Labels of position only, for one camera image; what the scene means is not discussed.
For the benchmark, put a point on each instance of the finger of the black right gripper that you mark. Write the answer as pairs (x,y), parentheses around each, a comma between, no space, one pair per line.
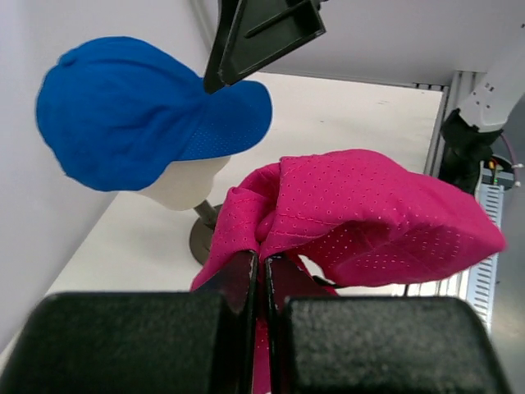
(252,34)

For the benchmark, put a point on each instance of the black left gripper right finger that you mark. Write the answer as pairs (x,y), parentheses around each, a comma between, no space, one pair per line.
(323,343)

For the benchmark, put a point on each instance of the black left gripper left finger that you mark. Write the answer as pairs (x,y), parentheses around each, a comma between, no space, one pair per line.
(141,342)

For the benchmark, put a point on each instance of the pink cap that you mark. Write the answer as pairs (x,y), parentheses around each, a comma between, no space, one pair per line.
(347,218)

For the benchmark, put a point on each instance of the blue cap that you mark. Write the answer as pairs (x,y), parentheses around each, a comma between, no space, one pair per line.
(117,111)

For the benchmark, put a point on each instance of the cream mannequin head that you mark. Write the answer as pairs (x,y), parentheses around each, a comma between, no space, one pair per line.
(184,185)

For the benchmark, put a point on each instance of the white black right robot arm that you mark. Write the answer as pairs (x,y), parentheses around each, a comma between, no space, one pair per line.
(394,42)

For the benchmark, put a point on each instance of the dark brown round stand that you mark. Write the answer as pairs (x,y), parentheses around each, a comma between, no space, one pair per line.
(200,237)

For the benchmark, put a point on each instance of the white slotted cable duct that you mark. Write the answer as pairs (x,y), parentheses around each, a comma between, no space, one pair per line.
(477,284)

